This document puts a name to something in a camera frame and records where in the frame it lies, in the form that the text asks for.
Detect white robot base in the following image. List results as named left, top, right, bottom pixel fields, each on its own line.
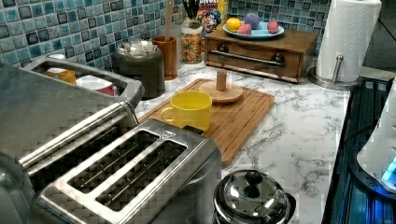
left=351, top=77, right=395, bottom=201

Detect tea bags in canister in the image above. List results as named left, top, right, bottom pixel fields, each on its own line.
left=117, top=40, right=158, bottom=56

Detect orange cup in rack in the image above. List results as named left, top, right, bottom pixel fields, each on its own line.
left=46, top=67, right=77, bottom=84

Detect yellow ceramic mug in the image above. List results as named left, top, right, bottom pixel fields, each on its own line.
left=161, top=91, right=212, bottom=131

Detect round wooden mug stand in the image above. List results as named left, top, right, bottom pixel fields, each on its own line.
left=199, top=69, right=243, bottom=103

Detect stainless steel two-slot toaster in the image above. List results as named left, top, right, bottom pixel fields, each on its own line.
left=38, top=119, right=221, bottom=224

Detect brown wooden utensil holder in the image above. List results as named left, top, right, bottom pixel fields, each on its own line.
left=152, top=35, right=178, bottom=80

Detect dark grey round canister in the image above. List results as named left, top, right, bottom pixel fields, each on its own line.
left=111, top=49, right=165, bottom=100

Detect glass jar of cereal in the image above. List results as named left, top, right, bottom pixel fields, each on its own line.
left=181, top=19, right=203, bottom=63

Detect orange fruit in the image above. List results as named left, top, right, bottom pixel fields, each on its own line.
left=226, top=18, right=241, bottom=32

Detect pink fruit left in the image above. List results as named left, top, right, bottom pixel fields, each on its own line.
left=237, top=24, right=251, bottom=35

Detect pink fruit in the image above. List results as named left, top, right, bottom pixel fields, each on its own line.
left=237, top=24, right=251, bottom=35
left=267, top=21, right=278, bottom=34

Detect steel pot with lid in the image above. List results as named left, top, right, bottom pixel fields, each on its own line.
left=213, top=170, right=296, bottom=224

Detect cereal box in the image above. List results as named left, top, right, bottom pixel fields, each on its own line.
left=197, top=0, right=227, bottom=37

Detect light blue plate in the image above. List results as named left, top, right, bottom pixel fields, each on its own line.
left=222, top=21, right=284, bottom=40

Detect wooden drawer box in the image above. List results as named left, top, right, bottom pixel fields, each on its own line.
left=205, top=30, right=318, bottom=83

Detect purple fruit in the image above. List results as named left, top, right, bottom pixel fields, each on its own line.
left=244, top=12, right=261, bottom=30

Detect red and white bowl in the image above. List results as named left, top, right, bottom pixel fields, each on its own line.
left=77, top=75, right=115, bottom=96

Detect pink fruit right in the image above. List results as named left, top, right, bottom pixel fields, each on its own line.
left=267, top=21, right=278, bottom=34

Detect grey metal dish rack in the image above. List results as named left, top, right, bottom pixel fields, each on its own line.
left=1, top=58, right=144, bottom=193

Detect steel paper towel holder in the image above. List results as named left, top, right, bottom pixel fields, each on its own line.
left=307, top=55, right=362, bottom=91

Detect white paper towel roll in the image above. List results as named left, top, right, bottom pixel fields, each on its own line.
left=317, top=0, right=382, bottom=82

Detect wooden spoon handle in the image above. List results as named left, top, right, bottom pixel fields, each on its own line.
left=164, top=0, right=174, bottom=41

